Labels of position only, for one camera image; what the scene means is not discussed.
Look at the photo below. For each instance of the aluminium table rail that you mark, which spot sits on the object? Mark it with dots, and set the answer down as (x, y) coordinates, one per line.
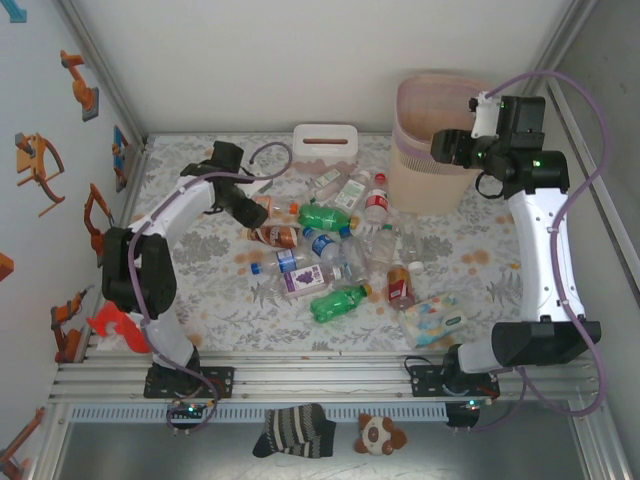
(325, 380)

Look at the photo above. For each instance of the small green label bottle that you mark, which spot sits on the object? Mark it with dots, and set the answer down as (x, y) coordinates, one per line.
(327, 179)

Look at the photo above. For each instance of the clear bottle green cap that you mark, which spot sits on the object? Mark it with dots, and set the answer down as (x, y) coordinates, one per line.
(382, 250)

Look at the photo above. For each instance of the black grey striped sock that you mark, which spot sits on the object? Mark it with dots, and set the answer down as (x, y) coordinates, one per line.
(295, 432)

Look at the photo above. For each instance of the small circuit board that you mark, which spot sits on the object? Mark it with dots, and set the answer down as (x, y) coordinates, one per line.
(190, 410)

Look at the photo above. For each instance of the colourful soft tissue pack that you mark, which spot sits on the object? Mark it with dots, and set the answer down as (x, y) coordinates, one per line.
(432, 322)

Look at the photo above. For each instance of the red toy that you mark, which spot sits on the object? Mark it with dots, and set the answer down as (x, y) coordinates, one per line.
(120, 325)

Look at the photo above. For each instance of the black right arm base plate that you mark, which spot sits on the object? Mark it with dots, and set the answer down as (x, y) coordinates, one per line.
(425, 382)

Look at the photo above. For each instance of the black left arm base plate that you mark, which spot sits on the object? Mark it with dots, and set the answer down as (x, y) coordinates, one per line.
(220, 382)

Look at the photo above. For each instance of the blue label water bottle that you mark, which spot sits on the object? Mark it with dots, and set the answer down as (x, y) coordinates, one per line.
(284, 260)
(325, 247)

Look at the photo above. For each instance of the red label tea bottle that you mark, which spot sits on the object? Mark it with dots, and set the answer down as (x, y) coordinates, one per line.
(400, 290)

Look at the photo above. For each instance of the orange gripper wall sticker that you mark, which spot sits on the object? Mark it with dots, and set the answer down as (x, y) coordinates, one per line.
(30, 165)

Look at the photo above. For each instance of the aluminium frame post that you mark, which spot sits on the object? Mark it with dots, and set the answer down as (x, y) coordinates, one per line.
(574, 20)
(112, 75)

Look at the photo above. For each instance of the clear bottle white cap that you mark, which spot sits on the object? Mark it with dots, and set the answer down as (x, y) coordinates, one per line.
(415, 267)

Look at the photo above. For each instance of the white pink tissue box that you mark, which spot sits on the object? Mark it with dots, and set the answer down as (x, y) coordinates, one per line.
(305, 150)

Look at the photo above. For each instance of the clear bottle blue cap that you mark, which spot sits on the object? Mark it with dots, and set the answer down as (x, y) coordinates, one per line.
(354, 257)

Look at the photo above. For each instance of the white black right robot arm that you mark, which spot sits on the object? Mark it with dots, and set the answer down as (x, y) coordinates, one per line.
(545, 250)

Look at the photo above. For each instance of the brown white plush toy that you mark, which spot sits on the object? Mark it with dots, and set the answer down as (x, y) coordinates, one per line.
(380, 435)

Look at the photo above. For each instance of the grape label bottle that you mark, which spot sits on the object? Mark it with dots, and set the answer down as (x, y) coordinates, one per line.
(305, 280)

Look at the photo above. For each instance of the red label red cap bottle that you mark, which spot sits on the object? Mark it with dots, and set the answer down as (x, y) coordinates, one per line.
(376, 200)

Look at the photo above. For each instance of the beige plastic waste bin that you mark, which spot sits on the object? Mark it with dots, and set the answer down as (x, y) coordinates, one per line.
(425, 190)

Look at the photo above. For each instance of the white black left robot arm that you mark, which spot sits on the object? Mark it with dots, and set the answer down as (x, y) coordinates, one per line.
(175, 212)

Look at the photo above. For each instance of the brown label drink bottle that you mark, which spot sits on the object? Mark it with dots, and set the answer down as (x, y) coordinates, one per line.
(277, 237)

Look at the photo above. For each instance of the green label white cap bottle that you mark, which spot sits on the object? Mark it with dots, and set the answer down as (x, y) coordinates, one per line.
(350, 192)

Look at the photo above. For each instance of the floral table mat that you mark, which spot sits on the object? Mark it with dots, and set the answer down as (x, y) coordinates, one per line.
(280, 340)

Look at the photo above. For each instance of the orange label clear bottle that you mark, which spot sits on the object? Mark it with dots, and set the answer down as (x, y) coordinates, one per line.
(292, 207)

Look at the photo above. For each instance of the blue red wall sticker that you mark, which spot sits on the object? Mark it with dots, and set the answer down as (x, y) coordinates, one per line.
(120, 150)

